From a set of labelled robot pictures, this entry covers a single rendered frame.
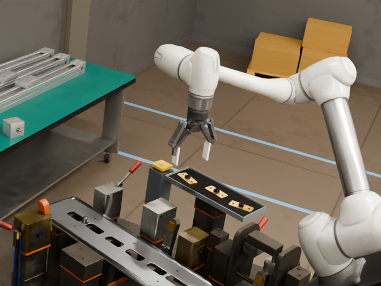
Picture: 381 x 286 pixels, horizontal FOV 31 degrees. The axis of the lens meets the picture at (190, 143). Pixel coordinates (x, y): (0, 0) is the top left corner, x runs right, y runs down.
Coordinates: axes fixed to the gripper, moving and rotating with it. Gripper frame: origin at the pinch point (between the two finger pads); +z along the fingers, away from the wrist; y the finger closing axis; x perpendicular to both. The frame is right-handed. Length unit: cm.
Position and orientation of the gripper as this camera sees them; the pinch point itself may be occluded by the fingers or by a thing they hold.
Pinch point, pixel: (190, 158)
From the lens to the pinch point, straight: 251.6
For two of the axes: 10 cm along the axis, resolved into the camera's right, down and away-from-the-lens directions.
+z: -1.5, 9.0, 4.0
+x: 5.6, 4.1, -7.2
